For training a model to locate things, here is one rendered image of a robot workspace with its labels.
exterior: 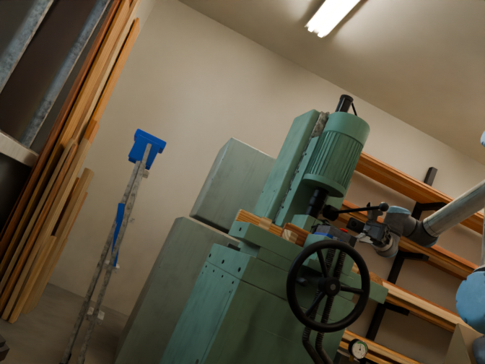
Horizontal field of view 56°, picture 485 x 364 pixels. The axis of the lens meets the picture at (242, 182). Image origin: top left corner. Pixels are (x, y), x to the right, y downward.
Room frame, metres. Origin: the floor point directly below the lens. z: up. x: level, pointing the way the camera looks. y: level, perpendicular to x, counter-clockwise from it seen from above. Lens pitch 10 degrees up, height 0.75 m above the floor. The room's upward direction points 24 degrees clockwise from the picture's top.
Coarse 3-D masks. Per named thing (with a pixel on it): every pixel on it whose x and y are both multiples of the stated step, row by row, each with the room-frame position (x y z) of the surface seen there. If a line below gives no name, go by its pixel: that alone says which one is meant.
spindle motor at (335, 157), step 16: (336, 112) 1.73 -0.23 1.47; (336, 128) 1.70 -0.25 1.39; (352, 128) 1.68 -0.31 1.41; (368, 128) 1.71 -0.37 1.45; (320, 144) 1.73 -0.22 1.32; (336, 144) 1.69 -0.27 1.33; (352, 144) 1.69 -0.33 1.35; (320, 160) 1.71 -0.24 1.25; (336, 160) 1.69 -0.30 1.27; (352, 160) 1.70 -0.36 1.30; (304, 176) 1.76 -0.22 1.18; (320, 176) 1.69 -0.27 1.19; (336, 176) 1.69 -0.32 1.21; (336, 192) 1.71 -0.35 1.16
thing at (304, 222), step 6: (294, 216) 1.83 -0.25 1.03; (300, 216) 1.77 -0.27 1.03; (306, 216) 1.72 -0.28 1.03; (294, 222) 1.80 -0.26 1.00; (300, 222) 1.75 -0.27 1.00; (306, 222) 1.71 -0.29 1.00; (312, 222) 1.72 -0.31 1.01; (318, 222) 1.72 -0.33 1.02; (306, 228) 1.72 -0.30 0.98; (312, 228) 1.72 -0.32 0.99
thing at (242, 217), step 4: (240, 212) 1.69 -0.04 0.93; (244, 212) 1.70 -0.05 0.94; (240, 216) 1.70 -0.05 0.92; (244, 216) 1.70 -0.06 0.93; (248, 216) 1.70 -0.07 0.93; (252, 216) 1.71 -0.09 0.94; (236, 220) 1.71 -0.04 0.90; (240, 220) 1.70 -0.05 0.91; (244, 220) 1.70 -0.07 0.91; (248, 220) 1.70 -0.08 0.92; (252, 220) 1.71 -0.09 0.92; (256, 220) 1.71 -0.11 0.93; (260, 220) 1.71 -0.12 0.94; (256, 224) 1.71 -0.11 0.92; (272, 228) 1.73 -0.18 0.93; (276, 228) 1.73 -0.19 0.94; (272, 232) 1.73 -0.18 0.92; (276, 232) 1.73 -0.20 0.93; (280, 232) 1.74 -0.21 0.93
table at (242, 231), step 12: (240, 228) 1.61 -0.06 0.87; (252, 228) 1.55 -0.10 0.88; (240, 240) 1.75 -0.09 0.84; (252, 240) 1.55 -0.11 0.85; (264, 240) 1.56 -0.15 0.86; (276, 240) 1.57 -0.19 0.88; (288, 240) 1.58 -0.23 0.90; (276, 252) 1.58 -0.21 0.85; (288, 252) 1.59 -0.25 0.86; (312, 264) 1.51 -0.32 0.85; (348, 276) 1.54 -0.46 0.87; (360, 276) 1.66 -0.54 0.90; (360, 288) 1.66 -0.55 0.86; (372, 288) 1.67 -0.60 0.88; (384, 288) 1.68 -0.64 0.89; (384, 300) 1.69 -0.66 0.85
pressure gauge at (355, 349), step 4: (352, 340) 1.62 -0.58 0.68; (356, 340) 1.61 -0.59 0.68; (360, 340) 1.61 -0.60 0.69; (352, 344) 1.61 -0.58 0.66; (356, 344) 1.60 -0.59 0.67; (360, 344) 1.61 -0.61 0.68; (364, 344) 1.61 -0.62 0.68; (352, 348) 1.60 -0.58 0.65; (356, 348) 1.61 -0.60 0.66; (364, 348) 1.61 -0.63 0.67; (352, 352) 1.60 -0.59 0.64; (356, 352) 1.61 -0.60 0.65; (360, 352) 1.61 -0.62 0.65; (364, 352) 1.61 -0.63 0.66; (352, 356) 1.63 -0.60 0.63; (356, 356) 1.61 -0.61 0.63; (360, 356) 1.61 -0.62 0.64; (364, 356) 1.61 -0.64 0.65; (352, 360) 1.63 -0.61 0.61
